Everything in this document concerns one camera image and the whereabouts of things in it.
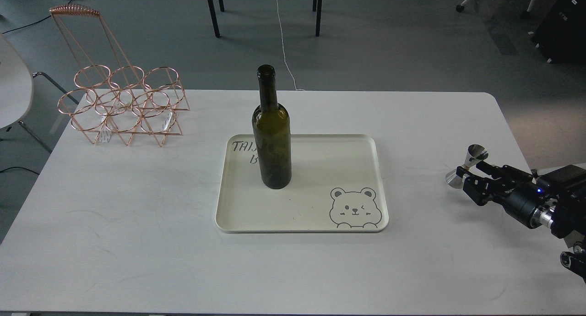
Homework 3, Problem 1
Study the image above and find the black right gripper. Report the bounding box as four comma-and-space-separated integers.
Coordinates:
463, 161, 558, 229

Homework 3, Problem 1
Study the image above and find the steel double jigger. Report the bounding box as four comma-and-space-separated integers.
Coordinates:
445, 144, 489, 189

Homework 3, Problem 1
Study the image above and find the dark green wine bottle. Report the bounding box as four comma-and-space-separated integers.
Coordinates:
252, 64, 292, 189

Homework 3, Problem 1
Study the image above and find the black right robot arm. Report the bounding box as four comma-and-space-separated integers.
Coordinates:
456, 161, 586, 277

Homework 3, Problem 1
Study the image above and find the cream bear serving tray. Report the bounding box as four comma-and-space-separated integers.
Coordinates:
215, 134, 389, 233

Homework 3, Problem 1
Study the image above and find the black equipment case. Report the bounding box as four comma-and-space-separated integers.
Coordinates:
531, 0, 586, 64

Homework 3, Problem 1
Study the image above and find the white office chair base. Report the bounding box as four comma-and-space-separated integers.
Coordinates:
454, 0, 538, 20

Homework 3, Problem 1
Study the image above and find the black table leg right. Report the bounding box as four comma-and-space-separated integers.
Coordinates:
312, 0, 323, 37

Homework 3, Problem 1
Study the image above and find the black table leg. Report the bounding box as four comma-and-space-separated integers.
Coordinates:
206, 0, 225, 38
312, 0, 323, 37

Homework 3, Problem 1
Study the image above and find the black table leg left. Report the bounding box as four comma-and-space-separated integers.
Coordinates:
206, 0, 225, 38

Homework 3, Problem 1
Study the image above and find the white chair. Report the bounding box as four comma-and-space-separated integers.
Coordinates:
0, 36, 67, 153

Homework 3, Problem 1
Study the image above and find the white floor cable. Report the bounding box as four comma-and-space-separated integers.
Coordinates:
268, 0, 305, 91

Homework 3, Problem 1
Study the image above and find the rose gold wire bottle rack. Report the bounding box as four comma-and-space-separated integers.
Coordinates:
49, 4, 190, 147

